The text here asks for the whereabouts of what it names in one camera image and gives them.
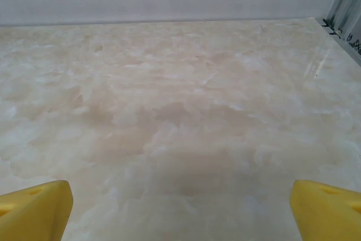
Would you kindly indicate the aluminium side rail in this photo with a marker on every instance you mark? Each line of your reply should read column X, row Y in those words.
column 352, row 46

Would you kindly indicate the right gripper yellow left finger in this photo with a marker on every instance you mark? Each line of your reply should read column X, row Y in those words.
column 34, row 212

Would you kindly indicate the small black corner bracket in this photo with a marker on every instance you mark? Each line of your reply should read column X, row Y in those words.
column 330, row 26

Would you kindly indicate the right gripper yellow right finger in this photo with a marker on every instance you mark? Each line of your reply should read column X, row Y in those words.
column 330, row 215

